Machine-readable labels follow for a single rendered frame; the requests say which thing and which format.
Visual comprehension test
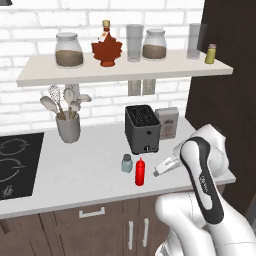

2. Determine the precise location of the double wall outlet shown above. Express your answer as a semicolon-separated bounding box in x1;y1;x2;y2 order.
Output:
127;78;157;97

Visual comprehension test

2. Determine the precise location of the single wall outlet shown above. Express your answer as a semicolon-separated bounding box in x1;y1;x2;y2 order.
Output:
64;83;81;100

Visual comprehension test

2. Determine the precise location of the white drawer handle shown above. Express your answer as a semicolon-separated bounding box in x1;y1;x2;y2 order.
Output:
78;206;107;220

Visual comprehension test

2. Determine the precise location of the white cabinet door handle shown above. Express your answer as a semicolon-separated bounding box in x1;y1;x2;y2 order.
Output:
127;220;135;251
142;217;150;249

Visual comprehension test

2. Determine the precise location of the yellow-green shaker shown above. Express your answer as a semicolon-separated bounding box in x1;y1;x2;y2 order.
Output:
204;43;218;65

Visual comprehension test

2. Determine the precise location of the grey cardboard box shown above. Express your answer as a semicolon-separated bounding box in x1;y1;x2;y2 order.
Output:
154;106;180;141

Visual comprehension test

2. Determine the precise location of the clear drinking glass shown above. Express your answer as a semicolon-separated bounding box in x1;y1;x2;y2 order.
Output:
186;22;208;60
125;23;145;63

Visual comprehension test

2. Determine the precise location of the brown cabinet door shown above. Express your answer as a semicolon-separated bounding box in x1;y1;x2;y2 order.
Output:
121;197;141;256
137;193;172;256

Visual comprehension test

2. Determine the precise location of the white wall shelf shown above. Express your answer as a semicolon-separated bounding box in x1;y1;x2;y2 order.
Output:
16;49;234;88

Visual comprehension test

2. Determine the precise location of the red condiment bottle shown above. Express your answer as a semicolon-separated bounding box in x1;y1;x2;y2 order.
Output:
134;157;147;187

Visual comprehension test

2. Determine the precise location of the maple leaf syrup bottle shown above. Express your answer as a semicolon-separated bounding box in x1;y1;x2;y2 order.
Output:
91;19;124;68

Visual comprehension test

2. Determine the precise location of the pale wooden spoon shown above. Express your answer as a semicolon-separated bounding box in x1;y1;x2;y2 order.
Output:
68;99;82;120
39;95;63;121
76;93;93;105

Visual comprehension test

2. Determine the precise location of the grey utensil pot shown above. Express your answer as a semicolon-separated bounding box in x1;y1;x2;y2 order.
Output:
55;111;82;145

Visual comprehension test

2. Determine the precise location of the glass jar with brown filling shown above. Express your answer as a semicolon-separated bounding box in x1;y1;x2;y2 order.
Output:
141;28;168;62
54;32;85;69

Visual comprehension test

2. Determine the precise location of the brown cabinet panel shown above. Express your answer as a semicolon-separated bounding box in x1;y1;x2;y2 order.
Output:
0;212;46;256

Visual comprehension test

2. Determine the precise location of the brown drawer front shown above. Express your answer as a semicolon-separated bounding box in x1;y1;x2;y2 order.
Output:
39;199;126;256

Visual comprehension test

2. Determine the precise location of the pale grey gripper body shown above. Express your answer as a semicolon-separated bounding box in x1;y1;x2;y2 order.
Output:
154;152;184;177

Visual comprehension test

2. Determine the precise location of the grey-blue shaker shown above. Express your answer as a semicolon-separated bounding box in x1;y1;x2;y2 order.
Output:
120;153;134;174

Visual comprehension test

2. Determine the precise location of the black hob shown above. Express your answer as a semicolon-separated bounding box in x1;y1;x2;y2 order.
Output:
0;132;46;202

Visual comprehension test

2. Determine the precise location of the black toaster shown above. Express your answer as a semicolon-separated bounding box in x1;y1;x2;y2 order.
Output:
124;104;162;155

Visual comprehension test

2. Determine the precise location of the tall dark brown cabinet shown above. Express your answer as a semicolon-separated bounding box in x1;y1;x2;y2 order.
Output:
184;0;256;216

